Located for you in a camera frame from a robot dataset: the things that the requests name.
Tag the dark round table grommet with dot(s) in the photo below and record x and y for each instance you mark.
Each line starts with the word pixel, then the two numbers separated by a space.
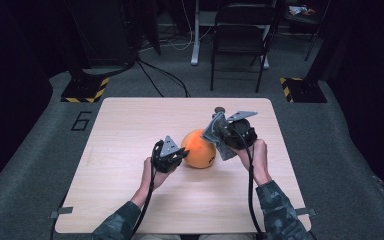
pixel 219 109

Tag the grey tape strip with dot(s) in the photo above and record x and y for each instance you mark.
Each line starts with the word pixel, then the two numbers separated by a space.
pixel 308 211
pixel 61 211

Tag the white and orange clutter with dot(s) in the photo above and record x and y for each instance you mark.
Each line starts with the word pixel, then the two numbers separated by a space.
pixel 296 10

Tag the black yellow-striped stand base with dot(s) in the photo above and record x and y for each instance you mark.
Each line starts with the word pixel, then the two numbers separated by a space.
pixel 83 90
pixel 305 90

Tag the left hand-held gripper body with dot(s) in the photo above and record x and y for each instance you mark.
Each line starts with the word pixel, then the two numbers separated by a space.
pixel 165 156

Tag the black folding chair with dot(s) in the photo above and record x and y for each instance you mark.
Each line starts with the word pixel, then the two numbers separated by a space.
pixel 241 40

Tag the person's left hand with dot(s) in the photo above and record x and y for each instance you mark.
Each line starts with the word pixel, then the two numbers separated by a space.
pixel 150 183

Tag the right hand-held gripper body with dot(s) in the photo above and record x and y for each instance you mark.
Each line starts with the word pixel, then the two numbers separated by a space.
pixel 243 133

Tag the dark side table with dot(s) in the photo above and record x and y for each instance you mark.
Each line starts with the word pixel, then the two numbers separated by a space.
pixel 308 21

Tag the person's right hand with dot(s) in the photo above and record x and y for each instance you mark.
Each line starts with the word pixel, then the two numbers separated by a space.
pixel 258 160

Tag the white desk leg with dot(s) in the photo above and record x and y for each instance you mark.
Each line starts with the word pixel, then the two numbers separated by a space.
pixel 195 53
pixel 266 63

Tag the orange plush toy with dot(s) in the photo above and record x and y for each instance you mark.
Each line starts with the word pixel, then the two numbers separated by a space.
pixel 198 150

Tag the grey knitted hat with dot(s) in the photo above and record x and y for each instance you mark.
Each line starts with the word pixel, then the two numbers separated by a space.
pixel 213 135

